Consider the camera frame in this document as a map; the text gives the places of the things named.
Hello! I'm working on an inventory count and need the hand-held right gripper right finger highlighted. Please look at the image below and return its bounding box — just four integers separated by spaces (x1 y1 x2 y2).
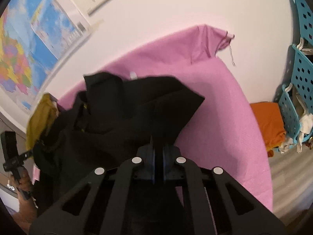
162 144 288 235

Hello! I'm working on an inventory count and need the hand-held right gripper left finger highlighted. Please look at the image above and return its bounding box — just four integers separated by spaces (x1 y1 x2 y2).
29 144 156 235

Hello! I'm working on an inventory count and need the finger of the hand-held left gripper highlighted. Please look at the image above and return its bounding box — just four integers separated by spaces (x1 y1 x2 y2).
17 150 34 161

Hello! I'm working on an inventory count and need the black garment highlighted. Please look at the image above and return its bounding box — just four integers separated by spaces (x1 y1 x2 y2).
32 71 205 217

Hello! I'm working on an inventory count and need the person's left forearm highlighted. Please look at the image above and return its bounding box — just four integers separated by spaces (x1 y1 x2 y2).
8 192 39 234

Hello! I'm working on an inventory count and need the person's left hand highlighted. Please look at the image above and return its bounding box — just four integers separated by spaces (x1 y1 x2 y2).
18 169 35 194

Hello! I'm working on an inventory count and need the mustard yellow garment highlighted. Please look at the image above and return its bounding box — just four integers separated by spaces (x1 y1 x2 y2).
26 92 59 150

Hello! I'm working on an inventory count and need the pink blanket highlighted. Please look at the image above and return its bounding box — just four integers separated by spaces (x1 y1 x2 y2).
33 24 274 213

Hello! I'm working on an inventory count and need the orange cloth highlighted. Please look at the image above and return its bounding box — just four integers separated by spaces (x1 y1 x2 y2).
249 101 287 157

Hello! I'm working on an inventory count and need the white cloth bag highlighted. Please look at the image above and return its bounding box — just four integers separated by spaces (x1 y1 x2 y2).
280 83 313 155

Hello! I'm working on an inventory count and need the blue perforated storage rack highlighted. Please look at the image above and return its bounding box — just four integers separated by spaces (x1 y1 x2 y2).
277 0 313 145

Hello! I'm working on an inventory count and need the large colourful wall map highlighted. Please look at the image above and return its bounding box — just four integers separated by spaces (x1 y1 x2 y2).
0 0 64 114

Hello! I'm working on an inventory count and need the small blue wall map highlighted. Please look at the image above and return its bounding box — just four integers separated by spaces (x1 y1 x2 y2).
30 0 86 61

